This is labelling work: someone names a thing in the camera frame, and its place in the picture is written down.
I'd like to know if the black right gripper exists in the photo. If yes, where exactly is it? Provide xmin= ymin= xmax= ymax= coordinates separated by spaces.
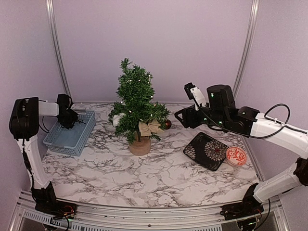
xmin=175 ymin=103 xmax=228 ymax=129

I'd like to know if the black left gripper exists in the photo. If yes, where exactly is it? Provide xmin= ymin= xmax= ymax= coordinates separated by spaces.
xmin=57 ymin=109 xmax=78 ymax=130

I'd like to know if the dark red ball ornament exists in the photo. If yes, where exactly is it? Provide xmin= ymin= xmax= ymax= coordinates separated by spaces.
xmin=165 ymin=119 xmax=172 ymax=129

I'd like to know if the white fluffy pompom ornament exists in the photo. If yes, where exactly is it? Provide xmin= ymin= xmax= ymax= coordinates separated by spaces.
xmin=112 ymin=113 xmax=126 ymax=127

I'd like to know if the beige burlap bow ornament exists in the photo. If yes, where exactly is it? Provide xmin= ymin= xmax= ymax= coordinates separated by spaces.
xmin=138 ymin=120 xmax=164 ymax=137

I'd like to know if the clear string ornament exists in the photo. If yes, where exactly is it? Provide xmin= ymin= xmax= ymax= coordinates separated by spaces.
xmin=117 ymin=69 xmax=169 ymax=122

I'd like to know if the small green christmas tree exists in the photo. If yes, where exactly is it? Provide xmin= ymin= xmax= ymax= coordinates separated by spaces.
xmin=108 ymin=58 xmax=171 ymax=156

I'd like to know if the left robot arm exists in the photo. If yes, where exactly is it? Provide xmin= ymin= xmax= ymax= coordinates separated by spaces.
xmin=9 ymin=94 xmax=78 ymax=214

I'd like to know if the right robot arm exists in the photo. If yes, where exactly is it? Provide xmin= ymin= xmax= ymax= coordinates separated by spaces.
xmin=175 ymin=83 xmax=308 ymax=216

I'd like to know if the light blue plastic basket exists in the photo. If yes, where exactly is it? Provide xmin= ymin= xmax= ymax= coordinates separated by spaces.
xmin=43 ymin=109 xmax=96 ymax=156

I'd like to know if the black floral rectangular plate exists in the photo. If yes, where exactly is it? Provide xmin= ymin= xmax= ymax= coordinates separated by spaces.
xmin=183 ymin=132 xmax=229 ymax=171

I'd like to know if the red white patterned bowl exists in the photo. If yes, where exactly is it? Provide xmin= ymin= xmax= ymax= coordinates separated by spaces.
xmin=226 ymin=146 xmax=247 ymax=167

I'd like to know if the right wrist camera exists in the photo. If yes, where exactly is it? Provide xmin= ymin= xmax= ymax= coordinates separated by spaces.
xmin=184 ymin=82 xmax=207 ymax=111

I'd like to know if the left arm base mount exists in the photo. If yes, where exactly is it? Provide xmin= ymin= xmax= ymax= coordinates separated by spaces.
xmin=35 ymin=201 xmax=77 ymax=219

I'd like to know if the aluminium front rail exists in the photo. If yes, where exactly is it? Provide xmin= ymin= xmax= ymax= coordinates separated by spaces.
xmin=8 ymin=191 xmax=289 ymax=231

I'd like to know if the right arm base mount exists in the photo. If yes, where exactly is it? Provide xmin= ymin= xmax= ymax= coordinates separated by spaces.
xmin=220 ymin=202 xmax=264 ymax=220

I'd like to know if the left aluminium frame post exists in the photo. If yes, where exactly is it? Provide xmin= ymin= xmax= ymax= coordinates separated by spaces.
xmin=46 ymin=0 xmax=72 ymax=97

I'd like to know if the aluminium frame post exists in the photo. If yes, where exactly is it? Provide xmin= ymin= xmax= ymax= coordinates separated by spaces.
xmin=232 ymin=0 xmax=260 ymax=100
xmin=46 ymin=0 xmax=72 ymax=97

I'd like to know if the right aluminium frame post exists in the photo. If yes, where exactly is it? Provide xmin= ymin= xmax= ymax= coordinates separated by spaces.
xmin=232 ymin=0 xmax=260 ymax=100

